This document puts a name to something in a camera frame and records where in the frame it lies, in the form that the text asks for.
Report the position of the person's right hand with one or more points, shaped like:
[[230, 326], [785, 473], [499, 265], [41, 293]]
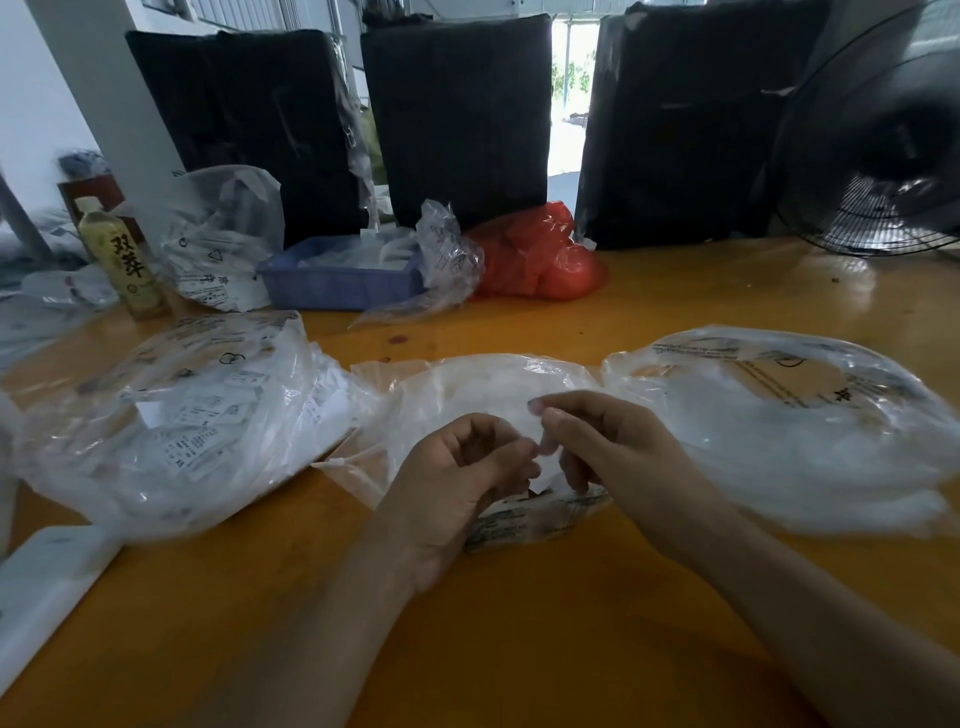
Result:
[[637, 472]]

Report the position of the person's left hand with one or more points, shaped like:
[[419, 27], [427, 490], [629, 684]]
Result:
[[431, 517]]

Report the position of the person's right thumb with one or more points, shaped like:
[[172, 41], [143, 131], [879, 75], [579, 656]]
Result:
[[556, 444]]

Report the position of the person's left thumb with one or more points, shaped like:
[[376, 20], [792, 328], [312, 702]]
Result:
[[504, 465]]

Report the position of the small clear plastic bag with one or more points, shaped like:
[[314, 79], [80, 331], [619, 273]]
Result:
[[465, 390]]

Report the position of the person's right forearm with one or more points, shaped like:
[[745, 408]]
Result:
[[810, 630]]

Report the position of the person's left forearm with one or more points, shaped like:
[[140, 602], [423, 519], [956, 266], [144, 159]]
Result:
[[315, 645]]

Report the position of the red plastic bag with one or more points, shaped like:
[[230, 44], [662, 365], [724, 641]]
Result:
[[536, 255]]

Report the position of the crumpled clear printed bag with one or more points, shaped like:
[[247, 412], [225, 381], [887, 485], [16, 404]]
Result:
[[442, 259]]

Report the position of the large clear bag with tubing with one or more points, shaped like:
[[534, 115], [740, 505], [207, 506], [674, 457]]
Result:
[[795, 427]]

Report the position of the white tubing parts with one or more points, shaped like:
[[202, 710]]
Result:
[[375, 251]]

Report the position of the blue plastic tray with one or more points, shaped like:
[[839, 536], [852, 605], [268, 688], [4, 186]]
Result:
[[330, 283]]

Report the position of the clear bag of labelled packets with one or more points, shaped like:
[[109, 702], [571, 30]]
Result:
[[187, 427]]

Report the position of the black wrapped bundle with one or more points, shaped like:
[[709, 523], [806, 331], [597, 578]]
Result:
[[461, 112], [255, 112], [675, 127]]

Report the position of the clear bag with white print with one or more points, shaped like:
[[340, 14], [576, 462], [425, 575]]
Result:
[[217, 240]]

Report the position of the yellow tea bottle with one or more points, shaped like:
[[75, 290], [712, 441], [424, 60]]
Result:
[[120, 259]]

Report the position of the black electric fan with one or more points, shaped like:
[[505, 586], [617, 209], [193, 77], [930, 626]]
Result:
[[877, 142]]

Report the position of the white flat box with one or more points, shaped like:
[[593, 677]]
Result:
[[45, 592]]

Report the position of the heap of clear plastic wrap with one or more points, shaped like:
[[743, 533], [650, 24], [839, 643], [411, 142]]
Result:
[[41, 307]]

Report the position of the white pillar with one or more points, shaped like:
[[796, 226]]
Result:
[[105, 97]]

